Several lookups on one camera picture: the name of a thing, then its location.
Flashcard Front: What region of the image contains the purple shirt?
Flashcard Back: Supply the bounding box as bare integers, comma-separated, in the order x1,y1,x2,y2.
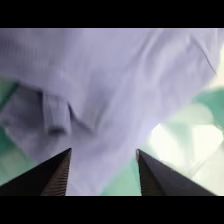
0,28,224,197

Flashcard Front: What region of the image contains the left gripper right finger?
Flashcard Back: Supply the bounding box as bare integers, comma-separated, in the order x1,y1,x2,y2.
135,148,216,197

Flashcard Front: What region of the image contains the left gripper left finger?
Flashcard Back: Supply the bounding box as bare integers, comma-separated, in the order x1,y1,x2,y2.
0,147,73,197

